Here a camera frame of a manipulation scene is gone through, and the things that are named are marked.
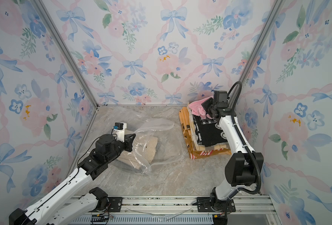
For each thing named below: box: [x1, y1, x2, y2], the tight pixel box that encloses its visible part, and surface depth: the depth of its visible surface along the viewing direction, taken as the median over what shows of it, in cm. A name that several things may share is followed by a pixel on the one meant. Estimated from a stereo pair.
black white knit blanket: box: [192, 114, 228, 147], surface depth 92 cm
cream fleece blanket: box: [117, 136, 159, 170], surface depth 77 cm
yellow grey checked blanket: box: [187, 104, 231, 151], surface depth 87 cm
